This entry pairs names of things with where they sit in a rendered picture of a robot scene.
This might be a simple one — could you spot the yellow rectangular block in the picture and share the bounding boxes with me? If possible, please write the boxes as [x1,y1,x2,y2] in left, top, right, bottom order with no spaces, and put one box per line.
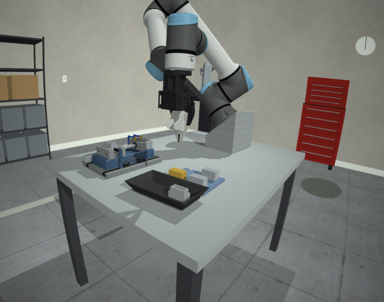
[168,167,187,180]

